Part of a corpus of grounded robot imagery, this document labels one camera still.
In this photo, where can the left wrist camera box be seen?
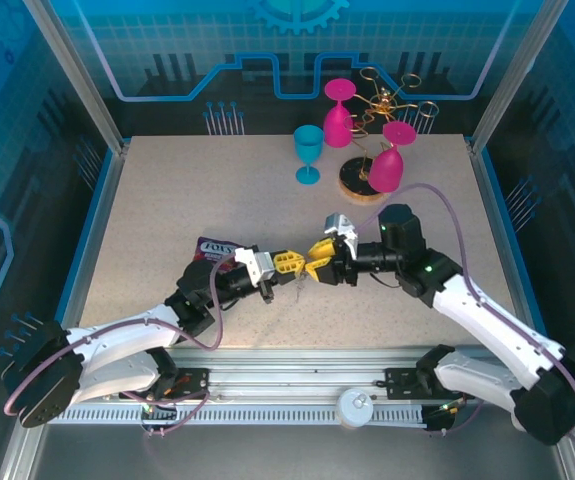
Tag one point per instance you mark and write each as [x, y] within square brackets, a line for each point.
[257, 264]

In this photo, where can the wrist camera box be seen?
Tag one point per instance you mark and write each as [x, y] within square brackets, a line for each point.
[257, 264]
[339, 232]

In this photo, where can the aluminium side rail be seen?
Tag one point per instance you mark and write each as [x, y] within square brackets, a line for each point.
[99, 210]
[497, 210]

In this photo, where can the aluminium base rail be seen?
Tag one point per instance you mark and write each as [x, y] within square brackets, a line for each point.
[292, 370]

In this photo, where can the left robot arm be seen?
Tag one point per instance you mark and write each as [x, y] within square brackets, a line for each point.
[117, 340]

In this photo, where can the pink plastic goblet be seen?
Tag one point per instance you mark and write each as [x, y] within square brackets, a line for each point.
[337, 125]
[387, 170]

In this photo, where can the purple candy bag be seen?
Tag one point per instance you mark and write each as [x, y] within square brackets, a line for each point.
[212, 249]

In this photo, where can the aluminium frame post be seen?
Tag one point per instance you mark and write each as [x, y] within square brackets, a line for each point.
[512, 75]
[74, 75]

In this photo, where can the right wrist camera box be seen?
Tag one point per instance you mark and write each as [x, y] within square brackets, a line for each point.
[339, 232]

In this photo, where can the blue plastic goblet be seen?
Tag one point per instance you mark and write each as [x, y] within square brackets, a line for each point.
[309, 142]

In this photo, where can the white round knob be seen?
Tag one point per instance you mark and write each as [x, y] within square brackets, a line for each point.
[355, 407]

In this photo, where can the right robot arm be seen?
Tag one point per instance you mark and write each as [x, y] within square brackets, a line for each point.
[487, 325]

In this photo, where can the grey metal keyring holder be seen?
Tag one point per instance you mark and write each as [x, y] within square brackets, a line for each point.
[301, 292]

